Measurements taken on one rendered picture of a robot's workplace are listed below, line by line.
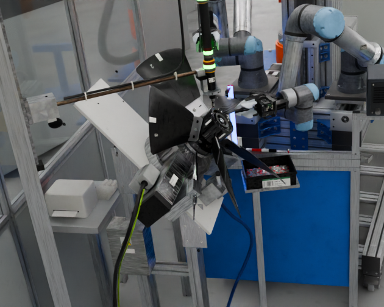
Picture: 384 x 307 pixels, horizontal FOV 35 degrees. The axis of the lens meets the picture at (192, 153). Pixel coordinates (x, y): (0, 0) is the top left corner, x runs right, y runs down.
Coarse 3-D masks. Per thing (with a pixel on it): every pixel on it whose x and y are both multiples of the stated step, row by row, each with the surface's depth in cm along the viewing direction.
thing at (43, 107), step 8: (32, 96) 205; (40, 96) 205; (48, 96) 204; (24, 104) 200; (32, 104) 200; (40, 104) 201; (48, 104) 202; (56, 104) 203; (32, 112) 201; (40, 112) 202; (48, 112) 203; (56, 112) 204; (32, 120) 202; (40, 120) 203
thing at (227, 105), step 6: (204, 96) 253; (222, 96) 254; (204, 102) 247; (210, 102) 247; (216, 102) 247; (222, 102) 246; (228, 102) 246; (234, 102) 247; (222, 108) 238; (228, 108) 238; (240, 108) 240; (246, 108) 243; (228, 114) 233
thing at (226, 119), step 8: (208, 112) 218; (216, 112) 223; (208, 120) 217; (216, 120) 218; (224, 120) 222; (208, 128) 217; (216, 128) 216; (224, 128) 219; (232, 128) 222; (200, 136) 221; (208, 136) 218; (216, 136) 218; (224, 136) 219; (192, 144) 220; (200, 144) 221; (208, 144) 223; (200, 152) 221; (208, 152) 222
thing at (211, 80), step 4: (212, 72) 222; (208, 76) 222; (212, 76) 222; (208, 80) 223; (212, 80) 223; (208, 84) 224; (212, 84) 224; (208, 88) 225; (212, 88) 224; (212, 96) 226
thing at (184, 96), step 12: (156, 60) 226; (168, 60) 227; (180, 60) 229; (144, 72) 222; (156, 72) 224; (180, 72) 227; (156, 84) 223; (168, 84) 224; (180, 84) 225; (192, 84) 226; (180, 96) 224; (192, 96) 225
